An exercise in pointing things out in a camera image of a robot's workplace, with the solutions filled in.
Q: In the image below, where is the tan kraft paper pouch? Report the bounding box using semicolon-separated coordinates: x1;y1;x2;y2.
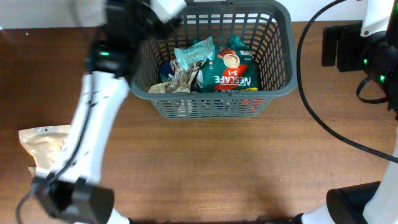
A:
19;124;70;177

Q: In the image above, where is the brown white snack bag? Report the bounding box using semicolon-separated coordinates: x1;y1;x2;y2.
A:
148;58;206;94

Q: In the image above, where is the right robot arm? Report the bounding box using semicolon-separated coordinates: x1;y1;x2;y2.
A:
296;1;397;223

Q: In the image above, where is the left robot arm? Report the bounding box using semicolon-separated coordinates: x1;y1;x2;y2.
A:
29;1;187;223

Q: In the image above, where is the green Nescafe coffee bag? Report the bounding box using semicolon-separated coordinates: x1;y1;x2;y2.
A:
193;35;259;93

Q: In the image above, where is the grey plastic basket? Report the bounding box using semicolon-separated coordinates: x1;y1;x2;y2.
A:
131;1;297;119

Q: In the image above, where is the teal small packet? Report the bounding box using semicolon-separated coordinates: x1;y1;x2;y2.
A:
174;37;215;70

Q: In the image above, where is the right black cable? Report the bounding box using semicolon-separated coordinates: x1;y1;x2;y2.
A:
297;0;398;164

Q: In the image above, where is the blue tissue pack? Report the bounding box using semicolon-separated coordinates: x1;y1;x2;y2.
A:
159;60;175;82

